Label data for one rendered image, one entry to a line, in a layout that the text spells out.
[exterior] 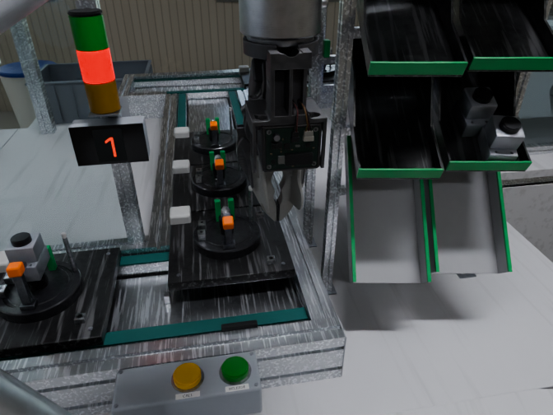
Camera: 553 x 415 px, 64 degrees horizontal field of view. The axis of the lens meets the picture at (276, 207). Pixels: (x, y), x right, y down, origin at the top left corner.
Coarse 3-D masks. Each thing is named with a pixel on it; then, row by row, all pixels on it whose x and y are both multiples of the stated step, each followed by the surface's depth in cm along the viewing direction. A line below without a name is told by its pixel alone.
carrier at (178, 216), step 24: (192, 216) 100; (216, 216) 93; (240, 216) 96; (264, 216) 100; (192, 240) 92; (216, 240) 88; (240, 240) 88; (264, 240) 92; (192, 264) 85; (216, 264) 85; (240, 264) 85; (264, 264) 85; (288, 264) 85; (192, 288) 82
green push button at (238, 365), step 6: (228, 360) 66; (234, 360) 66; (240, 360) 66; (222, 366) 65; (228, 366) 65; (234, 366) 65; (240, 366) 65; (246, 366) 65; (222, 372) 64; (228, 372) 64; (234, 372) 64; (240, 372) 64; (246, 372) 64; (228, 378) 64; (234, 378) 63; (240, 378) 64
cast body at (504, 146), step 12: (492, 120) 69; (504, 120) 67; (516, 120) 67; (480, 132) 74; (492, 132) 69; (504, 132) 67; (516, 132) 67; (480, 144) 73; (492, 144) 69; (504, 144) 68; (516, 144) 68; (492, 156) 69; (504, 156) 69; (516, 156) 69
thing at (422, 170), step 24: (360, 48) 81; (360, 72) 82; (360, 96) 79; (384, 96) 79; (408, 96) 79; (432, 96) 72; (360, 120) 76; (384, 120) 76; (408, 120) 76; (432, 120) 72; (360, 144) 73; (384, 144) 73; (408, 144) 73; (432, 144) 71; (360, 168) 67; (384, 168) 70; (408, 168) 70; (432, 168) 70
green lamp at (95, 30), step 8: (72, 16) 65; (80, 16) 65; (88, 16) 65; (96, 16) 66; (72, 24) 66; (80, 24) 66; (88, 24) 66; (96, 24) 66; (104, 24) 68; (72, 32) 67; (80, 32) 66; (88, 32) 66; (96, 32) 67; (104, 32) 68; (80, 40) 67; (88, 40) 67; (96, 40) 67; (104, 40) 68; (80, 48) 68; (88, 48) 67; (96, 48) 68; (104, 48) 69
